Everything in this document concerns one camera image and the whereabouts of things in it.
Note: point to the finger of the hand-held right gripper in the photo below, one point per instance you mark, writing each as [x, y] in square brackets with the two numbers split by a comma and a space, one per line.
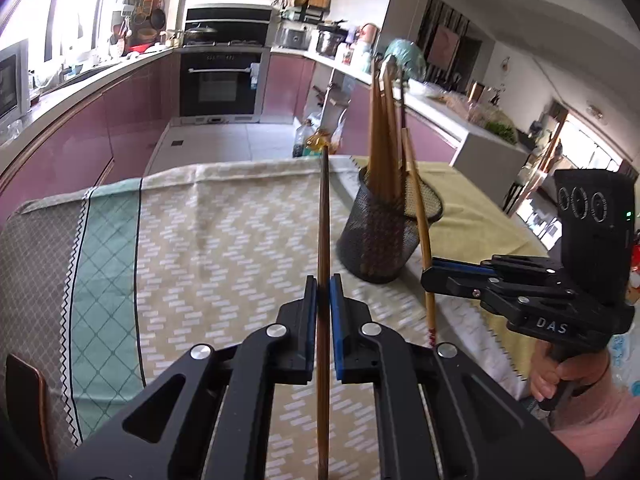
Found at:
[460, 266]
[440, 282]

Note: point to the pink base cabinet run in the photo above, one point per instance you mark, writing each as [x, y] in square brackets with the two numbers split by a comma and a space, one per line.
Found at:
[285, 85]
[75, 140]

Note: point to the person's right hand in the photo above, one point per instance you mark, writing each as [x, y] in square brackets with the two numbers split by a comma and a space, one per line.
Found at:
[542, 375]

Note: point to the bundle of brown chopsticks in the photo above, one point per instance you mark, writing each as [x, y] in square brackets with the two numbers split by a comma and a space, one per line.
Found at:
[382, 135]

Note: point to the black wok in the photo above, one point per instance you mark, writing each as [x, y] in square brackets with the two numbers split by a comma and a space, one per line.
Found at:
[200, 31]

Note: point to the beige green patterned tablecloth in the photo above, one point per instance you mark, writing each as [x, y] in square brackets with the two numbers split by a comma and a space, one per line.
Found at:
[200, 240]

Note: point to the black mesh cup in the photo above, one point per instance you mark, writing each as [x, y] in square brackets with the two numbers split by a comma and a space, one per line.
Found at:
[375, 245]

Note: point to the dark liquid plastic bottle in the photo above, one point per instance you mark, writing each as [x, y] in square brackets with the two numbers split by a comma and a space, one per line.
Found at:
[300, 142]

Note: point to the framed wall picture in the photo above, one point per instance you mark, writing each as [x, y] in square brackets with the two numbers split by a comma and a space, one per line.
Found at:
[445, 46]

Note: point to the steel cooking pot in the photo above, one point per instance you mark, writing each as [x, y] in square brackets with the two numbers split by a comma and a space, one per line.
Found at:
[331, 39]

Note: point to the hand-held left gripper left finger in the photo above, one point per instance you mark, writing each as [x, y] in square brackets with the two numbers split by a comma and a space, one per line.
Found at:
[310, 330]

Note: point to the wooden chair back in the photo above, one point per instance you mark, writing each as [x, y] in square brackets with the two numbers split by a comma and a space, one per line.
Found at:
[25, 405]

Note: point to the white island cabinet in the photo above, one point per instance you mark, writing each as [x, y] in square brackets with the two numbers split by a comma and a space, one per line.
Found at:
[490, 165]

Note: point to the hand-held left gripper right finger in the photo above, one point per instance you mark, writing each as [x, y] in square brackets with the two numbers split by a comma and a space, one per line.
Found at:
[336, 325]

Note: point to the yellow cooking oil bottle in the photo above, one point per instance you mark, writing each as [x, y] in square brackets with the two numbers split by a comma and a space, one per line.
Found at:
[320, 142]

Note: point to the black range hood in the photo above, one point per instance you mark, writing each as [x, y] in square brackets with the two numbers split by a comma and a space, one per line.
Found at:
[227, 22]

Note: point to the pink thermos jug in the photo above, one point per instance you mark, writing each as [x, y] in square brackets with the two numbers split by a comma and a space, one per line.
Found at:
[371, 32]

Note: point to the built-in black oven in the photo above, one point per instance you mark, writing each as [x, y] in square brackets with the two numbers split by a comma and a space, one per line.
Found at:
[220, 85]

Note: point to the wall shelf with baskets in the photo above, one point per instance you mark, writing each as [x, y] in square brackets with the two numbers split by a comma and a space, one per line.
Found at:
[305, 2]

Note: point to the silver countertop appliance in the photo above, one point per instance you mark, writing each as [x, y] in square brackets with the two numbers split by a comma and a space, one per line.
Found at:
[291, 37]

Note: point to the hanging kitchen utensils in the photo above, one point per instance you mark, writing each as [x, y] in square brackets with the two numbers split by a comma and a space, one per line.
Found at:
[142, 2]

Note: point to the kitchen window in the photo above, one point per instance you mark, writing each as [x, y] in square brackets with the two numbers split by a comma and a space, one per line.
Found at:
[65, 10]

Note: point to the yellow tablecloth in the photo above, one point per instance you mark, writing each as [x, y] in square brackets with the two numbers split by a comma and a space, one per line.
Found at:
[475, 200]

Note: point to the teal wrapped bundle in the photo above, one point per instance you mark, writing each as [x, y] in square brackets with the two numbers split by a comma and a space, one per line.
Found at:
[410, 57]

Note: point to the silver microwave oven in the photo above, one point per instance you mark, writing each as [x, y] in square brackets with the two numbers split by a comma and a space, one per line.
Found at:
[12, 80]

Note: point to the green vegetables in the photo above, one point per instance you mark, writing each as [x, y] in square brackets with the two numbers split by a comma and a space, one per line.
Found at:
[502, 131]

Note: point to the wooden chopstick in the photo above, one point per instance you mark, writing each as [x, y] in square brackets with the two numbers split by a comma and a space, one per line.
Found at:
[420, 220]
[324, 240]

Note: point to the person's right forearm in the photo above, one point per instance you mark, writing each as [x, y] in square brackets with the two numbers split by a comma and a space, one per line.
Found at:
[605, 425]

